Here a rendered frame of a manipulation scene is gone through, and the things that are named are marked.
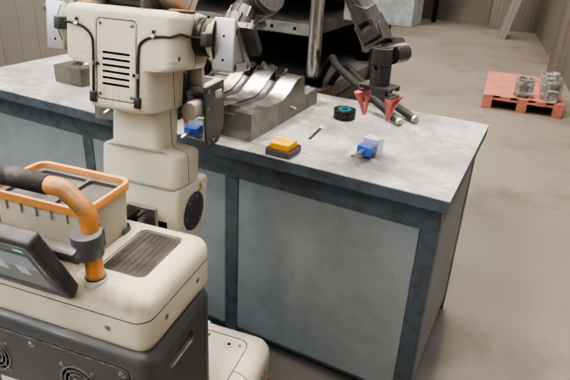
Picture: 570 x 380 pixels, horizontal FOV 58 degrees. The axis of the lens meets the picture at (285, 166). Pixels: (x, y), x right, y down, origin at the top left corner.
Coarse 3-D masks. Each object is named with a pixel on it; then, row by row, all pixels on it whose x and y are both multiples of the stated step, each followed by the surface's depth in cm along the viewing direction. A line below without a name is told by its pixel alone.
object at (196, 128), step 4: (192, 120) 161; (196, 120) 161; (200, 120) 161; (192, 124) 161; (196, 124) 161; (200, 124) 161; (184, 128) 159; (188, 128) 158; (192, 128) 158; (196, 128) 158; (200, 128) 160; (184, 132) 159; (188, 132) 157; (192, 132) 158; (196, 132) 158; (200, 132) 160; (184, 136) 155; (188, 136) 159; (192, 136) 159; (196, 136) 158; (200, 136) 162
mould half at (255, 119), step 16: (256, 80) 185; (288, 80) 182; (304, 80) 186; (240, 96) 176; (272, 96) 177; (288, 96) 178; (304, 96) 190; (240, 112) 159; (256, 112) 160; (272, 112) 170; (288, 112) 181; (224, 128) 164; (240, 128) 161; (256, 128) 162; (272, 128) 173
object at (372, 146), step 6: (366, 138) 154; (372, 138) 153; (378, 138) 154; (360, 144) 152; (366, 144) 152; (372, 144) 152; (378, 144) 152; (360, 150) 150; (366, 150) 150; (372, 150) 151; (378, 150) 153; (354, 156) 147; (366, 156) 151; (372, 156) 154; (378, 156) 155
